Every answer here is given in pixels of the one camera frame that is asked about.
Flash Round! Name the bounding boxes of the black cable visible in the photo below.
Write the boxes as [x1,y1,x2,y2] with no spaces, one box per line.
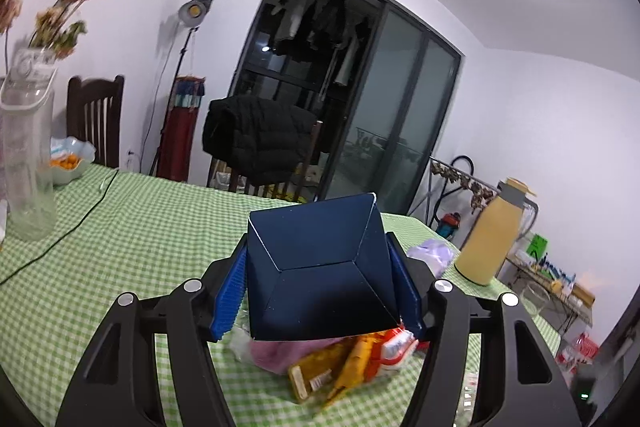
[0,169,120,285]

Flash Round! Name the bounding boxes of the purple tissue pack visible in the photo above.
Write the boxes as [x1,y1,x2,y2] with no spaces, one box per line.
[406,238,455,280]

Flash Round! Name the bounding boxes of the red folded banner bag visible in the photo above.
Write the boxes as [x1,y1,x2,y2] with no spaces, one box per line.
[159,76,207,182]

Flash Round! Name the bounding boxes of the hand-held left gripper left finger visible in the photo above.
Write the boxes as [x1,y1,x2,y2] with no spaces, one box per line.
[54,234,248,427]

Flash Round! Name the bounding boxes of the clear plastic bag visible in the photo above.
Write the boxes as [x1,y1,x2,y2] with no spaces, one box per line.
[227,302,261,363]

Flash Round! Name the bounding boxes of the dark blue cardboard box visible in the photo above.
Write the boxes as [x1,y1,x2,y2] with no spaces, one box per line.
[246,193,401,342]

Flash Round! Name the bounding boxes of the yellow thermos jug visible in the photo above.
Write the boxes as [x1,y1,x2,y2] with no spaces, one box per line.
[452,177,540,287]

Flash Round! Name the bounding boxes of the metal drying rack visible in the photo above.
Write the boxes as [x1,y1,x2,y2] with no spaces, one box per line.
[427,154,501,238]

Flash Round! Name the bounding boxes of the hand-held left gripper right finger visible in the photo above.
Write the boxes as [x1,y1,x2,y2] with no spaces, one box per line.
[385,231,583,427]

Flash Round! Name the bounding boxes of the green checked tablecloth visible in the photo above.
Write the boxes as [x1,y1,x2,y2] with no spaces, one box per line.
[0,162,563,427]

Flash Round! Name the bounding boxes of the hanging clothes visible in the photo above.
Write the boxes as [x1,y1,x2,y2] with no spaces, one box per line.
[267,0,373,88]

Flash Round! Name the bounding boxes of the red packages on floor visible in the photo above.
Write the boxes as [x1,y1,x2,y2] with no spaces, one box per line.
[557,329,601,365]

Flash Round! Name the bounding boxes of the white bowl of oranges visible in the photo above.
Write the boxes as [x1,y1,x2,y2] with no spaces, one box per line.
[49,136,97,186]

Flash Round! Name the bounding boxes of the orange red snack wrapper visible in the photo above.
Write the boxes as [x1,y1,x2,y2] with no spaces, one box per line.
[362,327,420,383]

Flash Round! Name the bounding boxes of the dark wooden chair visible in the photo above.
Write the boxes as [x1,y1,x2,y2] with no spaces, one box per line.
[66,75,126,168]

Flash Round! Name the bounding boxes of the folding table with clutter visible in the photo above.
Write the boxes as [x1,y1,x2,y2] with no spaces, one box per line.
[505,247,596,333]

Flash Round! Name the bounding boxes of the pink wrapper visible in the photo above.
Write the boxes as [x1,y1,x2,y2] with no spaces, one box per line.
[250,337,346,375]

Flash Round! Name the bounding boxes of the green sign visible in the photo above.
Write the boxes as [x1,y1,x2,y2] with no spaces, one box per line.
[527,233,550,258]

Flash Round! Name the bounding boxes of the yellow snack wrapper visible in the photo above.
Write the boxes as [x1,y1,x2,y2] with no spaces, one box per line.
[287,339,371,408]

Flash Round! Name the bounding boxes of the wooden chair under jacket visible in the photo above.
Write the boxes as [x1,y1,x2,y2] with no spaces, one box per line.
[206,119,323,202]

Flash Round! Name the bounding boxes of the studio light on stand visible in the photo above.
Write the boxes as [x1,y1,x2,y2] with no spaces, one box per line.
[147,0,216,178]

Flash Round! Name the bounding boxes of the clear drinking glass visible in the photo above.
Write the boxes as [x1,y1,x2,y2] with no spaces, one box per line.
[520,282,551,320]

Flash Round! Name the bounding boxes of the black puffer jacket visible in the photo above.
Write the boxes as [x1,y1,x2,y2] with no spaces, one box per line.
[202,95,317,188]

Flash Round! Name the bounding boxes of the sliding glass door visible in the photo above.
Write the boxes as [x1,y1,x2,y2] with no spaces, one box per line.
[227,0,463,223]

